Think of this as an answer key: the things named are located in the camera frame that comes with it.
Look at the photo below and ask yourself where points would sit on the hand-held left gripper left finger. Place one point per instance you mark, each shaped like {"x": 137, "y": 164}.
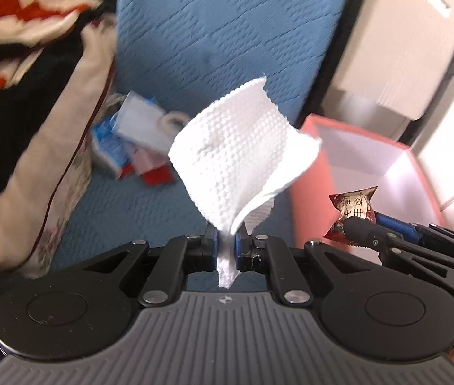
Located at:
{"x": 212, "y": 250}

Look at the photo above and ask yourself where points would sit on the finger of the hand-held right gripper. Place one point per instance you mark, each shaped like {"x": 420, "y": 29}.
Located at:
{"x": 371, "y": 238}
{"x": 395, "y": 224}

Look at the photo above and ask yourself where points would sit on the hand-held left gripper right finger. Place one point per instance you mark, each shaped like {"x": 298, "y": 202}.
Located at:
{"x": 238, "y": 253}

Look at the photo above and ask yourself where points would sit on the red candy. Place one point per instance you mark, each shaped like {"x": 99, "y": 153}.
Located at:
{"x": 349, "y": 208}

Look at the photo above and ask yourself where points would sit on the pink storage box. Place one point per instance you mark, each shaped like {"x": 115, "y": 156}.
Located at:
{"x": 311, "y": 192}

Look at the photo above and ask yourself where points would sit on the red foil packet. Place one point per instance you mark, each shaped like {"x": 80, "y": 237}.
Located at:
{"x": 156, "y": 175}

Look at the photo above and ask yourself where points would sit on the white paper towel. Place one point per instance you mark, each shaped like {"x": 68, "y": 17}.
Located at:
{"x": 231, "y": 148}

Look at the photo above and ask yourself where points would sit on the blue face mask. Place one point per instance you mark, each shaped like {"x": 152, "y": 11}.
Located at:
{"x": 138, "y": 124}

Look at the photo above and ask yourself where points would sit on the blue tissue packet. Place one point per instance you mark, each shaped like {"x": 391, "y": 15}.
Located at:
{"x": 106, "y": 148}

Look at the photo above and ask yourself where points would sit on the beige floral pillow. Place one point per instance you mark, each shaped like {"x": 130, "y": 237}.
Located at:
{"x": 30, "y": 188}

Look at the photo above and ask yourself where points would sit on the blue quilted bed cover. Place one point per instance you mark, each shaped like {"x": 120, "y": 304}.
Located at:
{"x": 211, "y": 28}

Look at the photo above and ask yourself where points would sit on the red black printed blanket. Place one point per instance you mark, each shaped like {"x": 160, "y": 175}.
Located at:
{"x": 22, "y": 4}

